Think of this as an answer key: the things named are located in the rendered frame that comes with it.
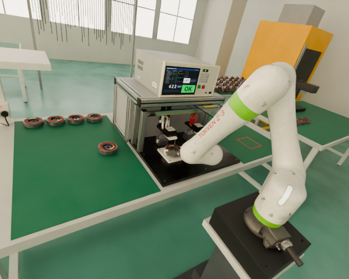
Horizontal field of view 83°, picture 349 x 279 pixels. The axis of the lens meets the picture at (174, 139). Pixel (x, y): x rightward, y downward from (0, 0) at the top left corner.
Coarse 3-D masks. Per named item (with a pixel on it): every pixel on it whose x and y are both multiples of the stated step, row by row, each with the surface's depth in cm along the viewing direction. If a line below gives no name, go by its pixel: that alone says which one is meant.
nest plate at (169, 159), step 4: (160, 148) 130; (164, 148) 131; (160, 152) 127; (164, 156) 124; (168, 156) 124; (180, 156) 127; (168, 160) 121; (172, 160) 122; (176, 160) 123; (180, 160) 125
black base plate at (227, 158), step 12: (180, 132) 158; (132, 144) 131; (144, 144) 133; (156, 144) 136; (180, 144) 142; (144, 156) 122; (156, 156) 124; (228, 156) 140; (156, 168) 114; (168, 168) 116; (180, 168) 118; (192, 168) 120; (204, 168) 122; (216, 168) 125; (168, 180) 107; (180, 180) 110
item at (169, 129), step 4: (164, 124) 137; (160, 128) 131; (164, 128) 127; (168, 128) 127; (172, 128) 128; (160, 132) 133; (164, 132) 127; (168, 132) 124; (172, 132) 125; (176, 132) 127; (160, 136) 134; (168, 136) 125; (172, 136) 127
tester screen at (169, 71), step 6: (168, 72) 111; (174, 72) 113; (180, 72) 115; (186, 72) 118; (192, 72) 120; (198, 72) 123; (168, 78) 113; (174, 78) 115; (180, 78) 118; (192, 78) 123; (168, 84) 115; (174, 84) 118; (180, 84) 120; (186, 84) 122; (192, 84) 125; (180, 90) 122
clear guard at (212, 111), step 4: (200, 104) 136; (204, 104) 137; (208, 104) 139; (212, 104) 141; (216, 104) 142; (200, 108) 128; (204, 108) 129; (208, 108) 131; (212, 108) 132; (216, 108) 134; (208, 112) 124; (212, 112) 126; (216, 112) 127; (212, 116) 120
